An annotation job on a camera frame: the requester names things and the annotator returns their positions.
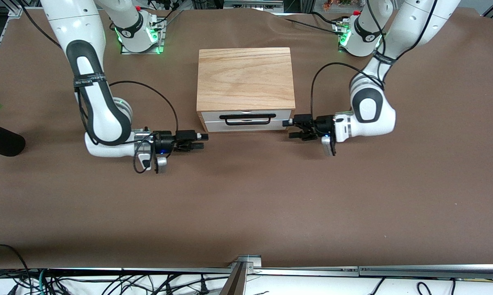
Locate white drawer with black handle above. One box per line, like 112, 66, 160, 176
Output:
201, 109, 293, 123

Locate black metal drawer handle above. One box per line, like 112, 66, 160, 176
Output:
219, 113, 276, 125

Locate light wooden drawer cabinet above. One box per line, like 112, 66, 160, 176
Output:
196, 47, 296, 132

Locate brown table cloth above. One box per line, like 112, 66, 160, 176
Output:
0, 7, 493, 270

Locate black ribbed cylinder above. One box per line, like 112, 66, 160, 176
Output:
0, 120, 26, 157

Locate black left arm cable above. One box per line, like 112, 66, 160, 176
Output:
310, 0, 439, 120

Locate black velcro cable strap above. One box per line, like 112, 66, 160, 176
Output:
373, 50, 397, 65
73, 73, 108, 88

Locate black base power cable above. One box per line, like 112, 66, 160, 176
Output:
277, 15, 342, 34
160, 7, 186, 26

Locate aluminium camera post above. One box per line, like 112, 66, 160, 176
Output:
219, 255, 263, 295

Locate black floor cable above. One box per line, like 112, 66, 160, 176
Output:
0, 244, 35, 295

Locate green floor cable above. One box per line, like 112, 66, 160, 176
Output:
36, 269, 49, 295

